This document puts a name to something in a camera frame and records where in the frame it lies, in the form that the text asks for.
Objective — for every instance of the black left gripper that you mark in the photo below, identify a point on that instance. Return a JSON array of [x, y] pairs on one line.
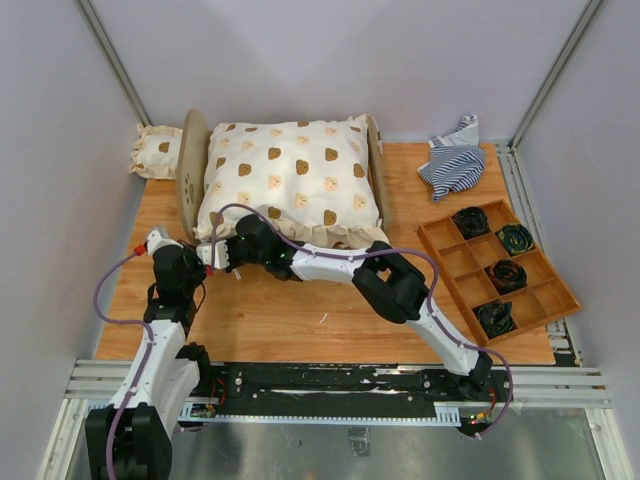
[[190, 253]]

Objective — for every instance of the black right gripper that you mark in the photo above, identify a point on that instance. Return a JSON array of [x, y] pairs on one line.
[[233, 263]]

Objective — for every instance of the large bear print cushion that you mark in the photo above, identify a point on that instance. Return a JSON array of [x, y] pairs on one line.
[[290, 180]]

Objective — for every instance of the wooden striped pet bed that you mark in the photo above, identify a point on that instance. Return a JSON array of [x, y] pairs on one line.
[[192, 165]]

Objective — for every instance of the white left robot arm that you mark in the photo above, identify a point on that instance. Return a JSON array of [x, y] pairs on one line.
[[130, 438]]

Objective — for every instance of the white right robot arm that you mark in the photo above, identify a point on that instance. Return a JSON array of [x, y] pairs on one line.
[[392, 286]]

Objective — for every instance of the small bear print pillow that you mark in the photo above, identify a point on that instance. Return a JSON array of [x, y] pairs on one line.
[[156, 151]]

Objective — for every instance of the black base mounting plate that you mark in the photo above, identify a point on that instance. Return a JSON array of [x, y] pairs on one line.
[[340, 389]]

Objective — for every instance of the blue striped cloth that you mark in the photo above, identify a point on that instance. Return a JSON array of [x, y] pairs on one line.
[[456, 162]]

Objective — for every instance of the wooden compartment tray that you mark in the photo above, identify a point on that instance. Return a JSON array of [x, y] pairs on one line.
[[463, 263]]

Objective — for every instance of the dark rolled fabric item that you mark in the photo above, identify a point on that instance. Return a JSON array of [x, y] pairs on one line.
[[496, 318]]

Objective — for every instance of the black orange rolled fabric item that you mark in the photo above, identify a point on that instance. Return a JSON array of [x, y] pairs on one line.
[[507, 276]]

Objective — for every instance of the blue yellow rolled fabric item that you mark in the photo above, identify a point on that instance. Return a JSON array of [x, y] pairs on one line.
[[515, 239]]

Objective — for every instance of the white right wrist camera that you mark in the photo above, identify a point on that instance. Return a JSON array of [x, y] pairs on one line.
[[214, 256]]

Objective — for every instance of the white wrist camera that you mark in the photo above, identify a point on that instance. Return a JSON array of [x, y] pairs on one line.
[[214, 256], [157, 238]]

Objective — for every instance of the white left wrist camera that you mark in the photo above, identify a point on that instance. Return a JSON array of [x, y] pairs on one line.
[[157, 238]]

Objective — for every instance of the grey slotted cable duct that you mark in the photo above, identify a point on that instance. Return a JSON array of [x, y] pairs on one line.
[[441, 417]]

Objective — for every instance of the left aluminium frame post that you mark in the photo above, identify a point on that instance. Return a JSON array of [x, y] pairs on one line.
[[91, 17]]

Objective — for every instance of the aluminium frame post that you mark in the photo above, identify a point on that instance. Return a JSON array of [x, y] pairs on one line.
[[578, 34], [91, 17]]

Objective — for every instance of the right aluminium frame post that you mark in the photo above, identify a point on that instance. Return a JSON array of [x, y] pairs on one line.
[[578, 34]]

